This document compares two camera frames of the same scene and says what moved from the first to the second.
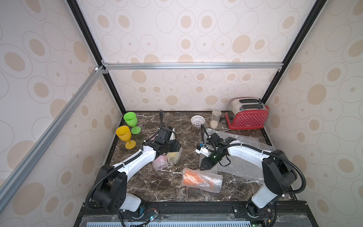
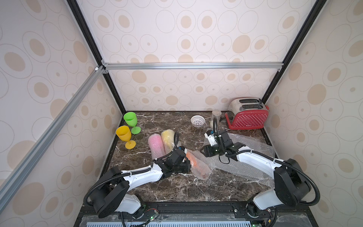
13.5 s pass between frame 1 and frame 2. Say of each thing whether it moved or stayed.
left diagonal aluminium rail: stayed
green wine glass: stayed
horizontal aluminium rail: stayed
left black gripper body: moved
